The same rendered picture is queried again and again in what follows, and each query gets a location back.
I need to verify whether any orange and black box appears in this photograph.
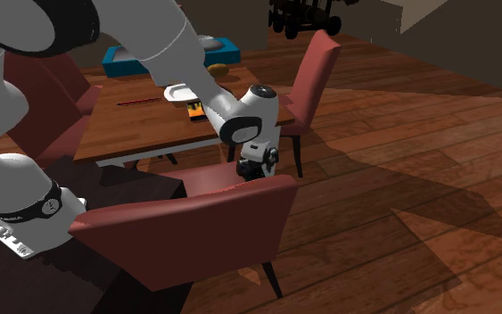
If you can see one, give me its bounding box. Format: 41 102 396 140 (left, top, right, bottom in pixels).
187 101 207 121

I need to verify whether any red chair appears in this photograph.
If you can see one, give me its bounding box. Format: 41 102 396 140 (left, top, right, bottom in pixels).
69 161 300 300
227 29 342 179
2 51 103 169

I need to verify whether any brown round bread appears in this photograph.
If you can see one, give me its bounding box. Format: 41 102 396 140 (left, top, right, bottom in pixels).
207 62 229 78

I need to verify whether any white plate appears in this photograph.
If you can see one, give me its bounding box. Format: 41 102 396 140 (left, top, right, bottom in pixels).
163 82 200 104

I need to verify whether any wooden dining table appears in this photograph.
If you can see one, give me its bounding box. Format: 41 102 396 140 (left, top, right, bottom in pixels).
72 64 297 169

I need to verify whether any red pen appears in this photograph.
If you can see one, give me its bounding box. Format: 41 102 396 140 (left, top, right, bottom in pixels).
116 96 164 107

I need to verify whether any black dumbbell rack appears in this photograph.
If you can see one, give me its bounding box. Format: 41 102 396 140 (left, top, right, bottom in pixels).
267 0 343 40

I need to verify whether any blue box with grey cushions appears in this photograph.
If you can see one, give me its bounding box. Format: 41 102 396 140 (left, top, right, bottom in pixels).
101 35 242 79

